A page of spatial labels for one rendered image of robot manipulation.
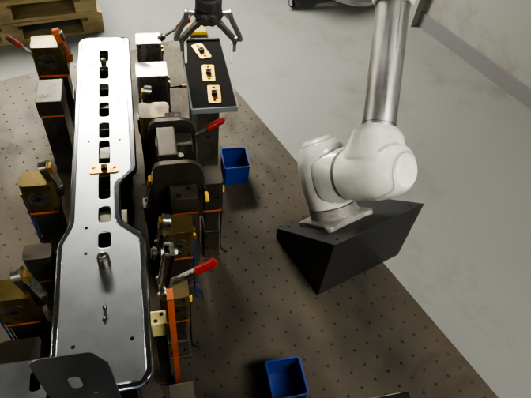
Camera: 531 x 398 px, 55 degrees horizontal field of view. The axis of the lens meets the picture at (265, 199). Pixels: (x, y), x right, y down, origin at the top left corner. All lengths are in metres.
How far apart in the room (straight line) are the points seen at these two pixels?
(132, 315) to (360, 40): 3.33
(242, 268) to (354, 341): 0.42
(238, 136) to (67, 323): 1.12
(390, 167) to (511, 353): 1.51
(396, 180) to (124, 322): 0.78
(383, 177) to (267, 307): 0.56
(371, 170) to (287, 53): 2.60
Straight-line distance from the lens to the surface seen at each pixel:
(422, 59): 4.19
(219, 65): 1.68
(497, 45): 4.17
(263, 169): 1.98
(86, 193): 1.52
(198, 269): 1.18
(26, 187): 1.52
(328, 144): 1.54
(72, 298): 1.33
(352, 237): 1.47
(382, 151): 1.40
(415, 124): 3.53
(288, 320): 1.61
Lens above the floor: 2.12
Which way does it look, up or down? 49 degrees down
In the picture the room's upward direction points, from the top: 8 degrees clockwise
